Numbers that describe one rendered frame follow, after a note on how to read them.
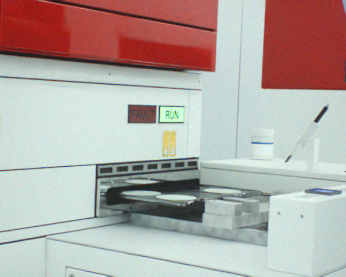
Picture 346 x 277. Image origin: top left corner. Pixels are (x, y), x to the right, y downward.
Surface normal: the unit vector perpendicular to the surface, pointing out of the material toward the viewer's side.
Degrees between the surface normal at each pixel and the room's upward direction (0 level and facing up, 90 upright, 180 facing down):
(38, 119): 90
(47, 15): 90
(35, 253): 90
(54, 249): 90
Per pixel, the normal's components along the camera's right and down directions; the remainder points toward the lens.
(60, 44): 0.81, 0.06
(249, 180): -0.58, 0.02
